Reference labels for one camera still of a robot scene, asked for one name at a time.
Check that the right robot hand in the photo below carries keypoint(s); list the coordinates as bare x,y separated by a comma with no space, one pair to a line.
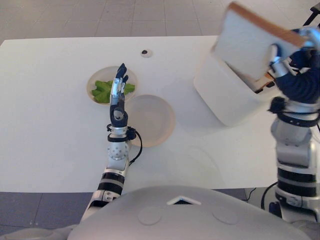
297,82

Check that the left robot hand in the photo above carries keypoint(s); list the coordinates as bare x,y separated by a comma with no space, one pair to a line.
117,117

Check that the bread slice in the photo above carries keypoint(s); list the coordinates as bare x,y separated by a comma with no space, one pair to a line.
242,42

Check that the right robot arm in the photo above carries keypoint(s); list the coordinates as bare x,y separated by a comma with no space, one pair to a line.
295,155

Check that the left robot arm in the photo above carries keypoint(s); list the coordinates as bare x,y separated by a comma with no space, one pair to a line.
113,175

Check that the green lettuce leaf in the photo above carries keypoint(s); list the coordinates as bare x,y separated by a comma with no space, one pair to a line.
102,91

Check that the cream round plate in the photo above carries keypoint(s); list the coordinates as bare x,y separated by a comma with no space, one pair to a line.
152,120
100,75

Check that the cream toaster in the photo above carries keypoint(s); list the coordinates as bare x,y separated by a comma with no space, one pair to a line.
225,95

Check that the robot body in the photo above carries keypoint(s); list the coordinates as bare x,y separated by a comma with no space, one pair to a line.
185,220

